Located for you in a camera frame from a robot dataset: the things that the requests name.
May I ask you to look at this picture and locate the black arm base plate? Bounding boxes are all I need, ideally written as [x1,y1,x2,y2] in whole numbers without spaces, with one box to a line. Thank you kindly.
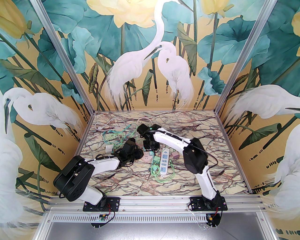
[189,196,228,211]
[83,196,120,212]

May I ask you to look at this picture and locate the aluminium rail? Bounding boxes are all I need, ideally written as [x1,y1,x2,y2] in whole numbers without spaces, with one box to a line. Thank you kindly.
[46,196,267,212]

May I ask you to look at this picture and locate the small circuit board with wires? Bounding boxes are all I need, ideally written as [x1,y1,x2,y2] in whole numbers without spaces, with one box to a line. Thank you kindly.
[90,212,115,229]
[204,212,222,229]

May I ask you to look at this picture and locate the light green USB cable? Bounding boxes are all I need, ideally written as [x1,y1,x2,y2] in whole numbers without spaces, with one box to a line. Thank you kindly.
[150,162,175,184]
[102,130,127,144]

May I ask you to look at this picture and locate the aluminium frame post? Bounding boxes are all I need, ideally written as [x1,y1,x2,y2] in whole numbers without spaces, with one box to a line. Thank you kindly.
[214,0,279,114]
[30,0,95,114]

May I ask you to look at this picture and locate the white blue power strip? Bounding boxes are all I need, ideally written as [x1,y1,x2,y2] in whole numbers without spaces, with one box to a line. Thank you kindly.
[159,148,170,176]

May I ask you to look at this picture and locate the grey metal shelf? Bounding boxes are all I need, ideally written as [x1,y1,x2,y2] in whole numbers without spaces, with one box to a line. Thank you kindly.
[35,223,277,240]

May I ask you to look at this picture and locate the teal USB cable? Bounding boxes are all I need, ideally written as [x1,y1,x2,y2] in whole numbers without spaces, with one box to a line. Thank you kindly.
[122,124,139,141]

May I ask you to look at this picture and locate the white perforated strip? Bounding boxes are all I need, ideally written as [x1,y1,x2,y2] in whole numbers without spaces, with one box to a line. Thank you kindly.
[48,214,208,223]

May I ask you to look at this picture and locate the white cable with plug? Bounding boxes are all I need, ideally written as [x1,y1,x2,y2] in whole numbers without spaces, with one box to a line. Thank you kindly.
[94,118,127,131]

